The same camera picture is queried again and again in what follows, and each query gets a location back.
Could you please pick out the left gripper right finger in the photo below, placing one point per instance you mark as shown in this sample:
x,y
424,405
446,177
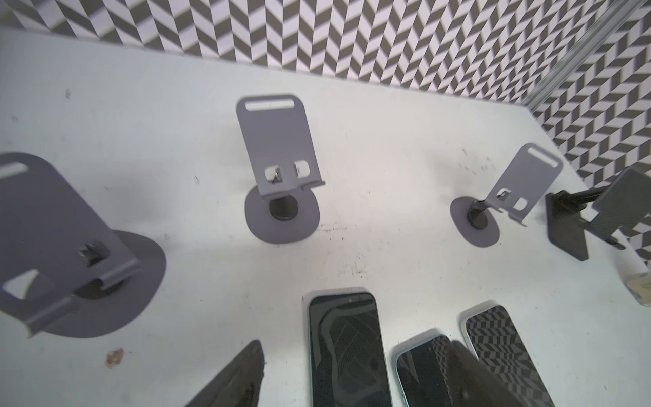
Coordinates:
x,y
471,384

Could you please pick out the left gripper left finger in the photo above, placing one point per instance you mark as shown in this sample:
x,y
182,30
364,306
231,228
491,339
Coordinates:
x,y
238,384

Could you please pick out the back middle round stand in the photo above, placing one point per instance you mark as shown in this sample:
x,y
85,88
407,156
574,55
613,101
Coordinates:
x,y
282,208

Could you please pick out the round stand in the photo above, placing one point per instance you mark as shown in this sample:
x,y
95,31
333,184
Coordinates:
x,y
523,183
282,208
91,280

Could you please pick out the small jar black lid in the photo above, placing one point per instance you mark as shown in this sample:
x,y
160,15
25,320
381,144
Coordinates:
x,y
640,288

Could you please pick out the back left round stand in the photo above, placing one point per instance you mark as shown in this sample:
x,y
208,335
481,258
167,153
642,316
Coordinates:
x,y
91,280

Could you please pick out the back right round stand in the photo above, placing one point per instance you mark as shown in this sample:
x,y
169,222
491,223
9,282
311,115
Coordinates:
x,y
523,183

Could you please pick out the black phone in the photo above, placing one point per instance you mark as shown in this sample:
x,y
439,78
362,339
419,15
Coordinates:
x,y
420,366
347,360
493,337

